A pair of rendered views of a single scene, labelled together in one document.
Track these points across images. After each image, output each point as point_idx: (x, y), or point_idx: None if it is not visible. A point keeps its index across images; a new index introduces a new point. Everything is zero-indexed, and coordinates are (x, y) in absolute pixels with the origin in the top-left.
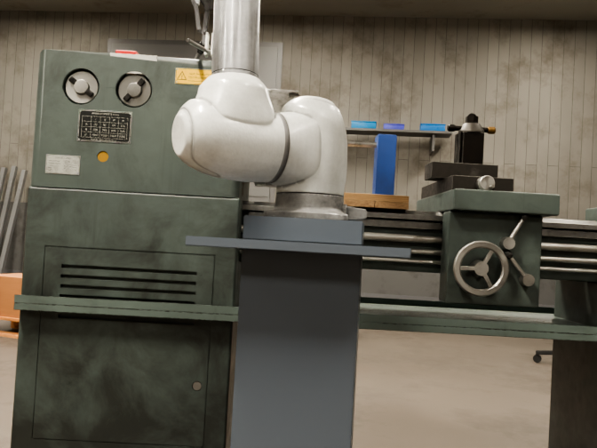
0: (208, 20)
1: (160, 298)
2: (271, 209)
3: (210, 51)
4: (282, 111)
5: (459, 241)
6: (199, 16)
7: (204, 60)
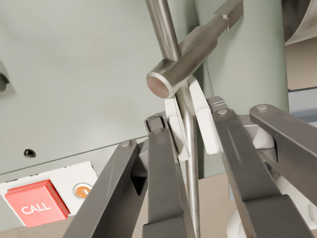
0: (181, 186)
1: None
2: (274, 179)
3: (196, 122)
4: (313, 221)
5: None
6: (116, 225)
7: (210, 176)
